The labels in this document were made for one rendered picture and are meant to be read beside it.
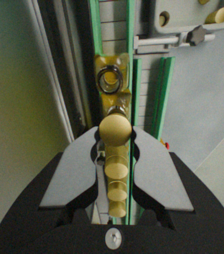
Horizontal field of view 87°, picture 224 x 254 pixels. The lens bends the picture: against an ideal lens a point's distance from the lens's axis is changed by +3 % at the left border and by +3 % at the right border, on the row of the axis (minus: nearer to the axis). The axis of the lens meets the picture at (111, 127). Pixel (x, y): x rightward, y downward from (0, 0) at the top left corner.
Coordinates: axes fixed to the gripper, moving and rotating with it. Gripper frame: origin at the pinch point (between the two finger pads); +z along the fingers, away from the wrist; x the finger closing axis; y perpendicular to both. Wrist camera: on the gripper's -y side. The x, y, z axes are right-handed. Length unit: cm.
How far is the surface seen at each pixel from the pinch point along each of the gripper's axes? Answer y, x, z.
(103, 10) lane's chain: -16.4, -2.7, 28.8
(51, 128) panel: 5.2, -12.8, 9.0
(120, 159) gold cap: 5.7, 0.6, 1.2
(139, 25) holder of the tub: -15.3, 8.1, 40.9
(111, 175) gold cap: 8.0, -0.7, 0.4
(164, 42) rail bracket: -8.9, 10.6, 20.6
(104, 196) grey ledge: 64, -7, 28
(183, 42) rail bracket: -8.6, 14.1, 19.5
